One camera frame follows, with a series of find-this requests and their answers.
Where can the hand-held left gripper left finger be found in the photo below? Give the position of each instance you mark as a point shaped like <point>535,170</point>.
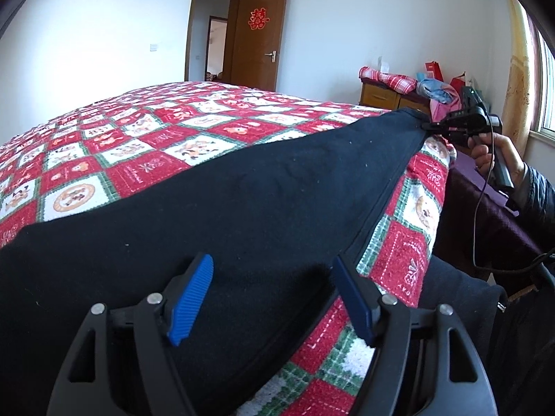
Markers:
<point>191,299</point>

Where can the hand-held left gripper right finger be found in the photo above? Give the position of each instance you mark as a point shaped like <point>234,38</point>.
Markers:
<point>353,299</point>

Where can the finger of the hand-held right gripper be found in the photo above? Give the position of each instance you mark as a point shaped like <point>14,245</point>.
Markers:
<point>446,126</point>

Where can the black pants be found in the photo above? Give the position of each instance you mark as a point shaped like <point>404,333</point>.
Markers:
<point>238,208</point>

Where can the person's right forearm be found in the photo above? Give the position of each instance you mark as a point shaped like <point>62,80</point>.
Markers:
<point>535,203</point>

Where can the person's right hand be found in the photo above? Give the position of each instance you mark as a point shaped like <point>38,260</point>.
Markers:
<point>511,156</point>

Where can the pink cloth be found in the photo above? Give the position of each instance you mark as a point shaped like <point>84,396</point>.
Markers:
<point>446,104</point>

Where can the blue cloth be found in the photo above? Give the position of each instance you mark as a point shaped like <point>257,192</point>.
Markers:
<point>431,89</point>

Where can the red paper bag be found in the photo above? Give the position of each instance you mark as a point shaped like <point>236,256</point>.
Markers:
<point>458,83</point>
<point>433,71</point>

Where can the yellow patterned curtain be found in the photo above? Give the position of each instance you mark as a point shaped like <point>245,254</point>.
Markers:
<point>520,78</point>

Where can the wooden cabinet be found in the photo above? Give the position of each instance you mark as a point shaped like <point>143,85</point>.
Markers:
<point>381,97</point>

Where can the window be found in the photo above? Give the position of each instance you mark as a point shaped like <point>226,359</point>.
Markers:
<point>548,91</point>

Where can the dark purple bed sheet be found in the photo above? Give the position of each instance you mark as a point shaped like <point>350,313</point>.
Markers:
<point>481,221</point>

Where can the person's dark jacket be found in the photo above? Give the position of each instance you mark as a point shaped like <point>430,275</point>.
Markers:
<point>468,303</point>

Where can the red checkered printed blanket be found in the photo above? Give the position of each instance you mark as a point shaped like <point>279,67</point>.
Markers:
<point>130,138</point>

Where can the brown wooden door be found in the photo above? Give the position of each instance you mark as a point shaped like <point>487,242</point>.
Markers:
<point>258,56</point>

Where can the red paper door decoration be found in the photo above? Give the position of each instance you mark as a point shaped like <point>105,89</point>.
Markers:
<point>259,18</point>

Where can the brown door frame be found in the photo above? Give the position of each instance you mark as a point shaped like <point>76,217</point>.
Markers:
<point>189,30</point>

